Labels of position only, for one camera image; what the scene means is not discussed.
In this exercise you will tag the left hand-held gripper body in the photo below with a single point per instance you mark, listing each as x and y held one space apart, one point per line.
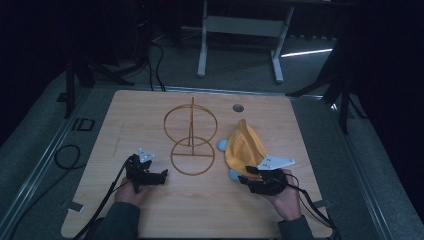
140 170

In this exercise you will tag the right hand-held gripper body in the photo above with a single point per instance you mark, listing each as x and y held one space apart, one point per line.
271 181

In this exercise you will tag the yellow hat with blue pompoms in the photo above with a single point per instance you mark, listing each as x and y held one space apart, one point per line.
245 150

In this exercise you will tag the person's right hand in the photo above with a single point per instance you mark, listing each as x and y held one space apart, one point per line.
286 201

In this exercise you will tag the person's left hand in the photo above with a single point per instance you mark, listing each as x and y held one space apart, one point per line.
128 195

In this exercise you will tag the grey tape piece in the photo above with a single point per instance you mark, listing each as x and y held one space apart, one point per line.
321 203
75 207

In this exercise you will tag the grey round table grommet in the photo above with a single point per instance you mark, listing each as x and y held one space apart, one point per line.
238 108

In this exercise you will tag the black tripod stand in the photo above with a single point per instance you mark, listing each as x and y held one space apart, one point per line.
343 96
70 86

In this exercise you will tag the white light strip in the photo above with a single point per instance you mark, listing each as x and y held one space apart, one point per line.
306 52

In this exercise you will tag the black rectangular floor frame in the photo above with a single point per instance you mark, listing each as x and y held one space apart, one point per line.
78 124

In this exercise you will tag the white desk frame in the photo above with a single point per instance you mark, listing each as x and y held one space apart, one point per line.
246 26

